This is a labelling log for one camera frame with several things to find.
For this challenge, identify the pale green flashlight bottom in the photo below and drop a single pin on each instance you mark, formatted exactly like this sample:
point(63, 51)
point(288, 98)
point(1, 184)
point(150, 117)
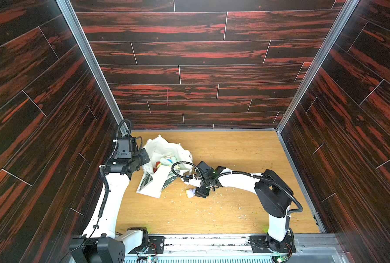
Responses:
point(166, 161)

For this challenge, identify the red flashlight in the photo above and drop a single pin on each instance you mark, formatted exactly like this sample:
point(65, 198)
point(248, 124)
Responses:
point(158, 164)

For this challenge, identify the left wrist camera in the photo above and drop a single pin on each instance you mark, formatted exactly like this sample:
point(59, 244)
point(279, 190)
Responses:
point(127, 148)

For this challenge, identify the white floral tote bag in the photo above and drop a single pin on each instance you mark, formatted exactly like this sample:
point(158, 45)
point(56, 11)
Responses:
point(152, 184)

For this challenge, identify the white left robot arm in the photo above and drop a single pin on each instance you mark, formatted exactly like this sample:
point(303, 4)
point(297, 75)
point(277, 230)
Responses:
point(98, 243)

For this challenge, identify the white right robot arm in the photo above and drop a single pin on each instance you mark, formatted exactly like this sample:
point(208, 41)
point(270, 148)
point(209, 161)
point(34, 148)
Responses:
point(275, 196)

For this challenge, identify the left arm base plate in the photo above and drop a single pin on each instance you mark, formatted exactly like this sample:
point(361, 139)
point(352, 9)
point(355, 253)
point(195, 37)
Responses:
point(150, 245)

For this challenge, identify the lilac flashlight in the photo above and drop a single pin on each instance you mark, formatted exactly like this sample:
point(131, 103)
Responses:
point(191, 192)

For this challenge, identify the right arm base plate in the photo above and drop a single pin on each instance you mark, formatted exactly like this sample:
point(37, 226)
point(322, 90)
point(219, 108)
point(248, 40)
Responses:
point(266, 244)

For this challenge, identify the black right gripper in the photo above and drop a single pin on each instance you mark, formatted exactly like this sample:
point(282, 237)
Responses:
point(201, 190)

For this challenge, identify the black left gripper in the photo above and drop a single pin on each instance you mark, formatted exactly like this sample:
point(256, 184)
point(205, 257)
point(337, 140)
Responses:
point(144, 159)

